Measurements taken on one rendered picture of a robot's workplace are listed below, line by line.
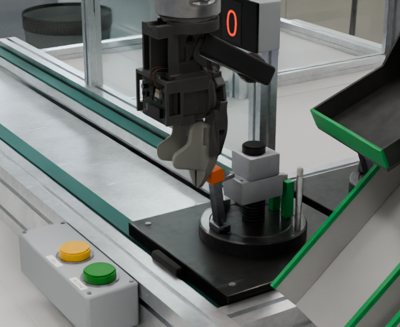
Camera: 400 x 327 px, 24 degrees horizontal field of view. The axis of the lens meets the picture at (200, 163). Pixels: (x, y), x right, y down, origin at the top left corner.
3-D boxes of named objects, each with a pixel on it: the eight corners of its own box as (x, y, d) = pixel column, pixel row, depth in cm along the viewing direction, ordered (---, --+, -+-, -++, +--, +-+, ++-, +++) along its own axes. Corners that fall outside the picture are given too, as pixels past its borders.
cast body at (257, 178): (241, 206, 118) (243, 154, 115) (222, 194, 121) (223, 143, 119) (295, 192, 122) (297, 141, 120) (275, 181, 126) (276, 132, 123)
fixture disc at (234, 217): (239, 268, 114) (239, 253, 114) (178, 226, 125) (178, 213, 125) (328, 241, 121) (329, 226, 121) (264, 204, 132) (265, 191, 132)
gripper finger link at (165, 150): (152, 185, 116) (150, 114, 113) (193, 176, 119) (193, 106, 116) (164, 194, 114) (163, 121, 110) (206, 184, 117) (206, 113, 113)
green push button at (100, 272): (92, 294, 112) (91, 279, 111) (78, 281, 115) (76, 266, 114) (122, 286, 114) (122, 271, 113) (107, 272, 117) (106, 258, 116)
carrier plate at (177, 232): (227, 311, 109) (227, 295, 108) (128, 235, 127) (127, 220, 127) (384, 260, 121) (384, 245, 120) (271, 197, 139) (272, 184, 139)
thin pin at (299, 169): (297, 231, 119) (299, 169, 116) (293, 229, 120) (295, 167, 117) (302, 230, 120) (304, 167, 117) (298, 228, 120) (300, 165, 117)
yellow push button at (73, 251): (67, 271, 117) (66, 257, 117) (54, 259, 120) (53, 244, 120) (96, 263, 119) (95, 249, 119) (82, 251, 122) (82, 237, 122)
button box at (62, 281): (88, 342, 112) (86, 296, 110) (20, 272, 128) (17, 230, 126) (140, 326, 115) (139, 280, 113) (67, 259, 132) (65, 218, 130)
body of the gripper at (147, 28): (135, 115, 112) (132, 15, 108) (196, 104, 117) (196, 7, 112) (167, 133, 106) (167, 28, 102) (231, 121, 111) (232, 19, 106)
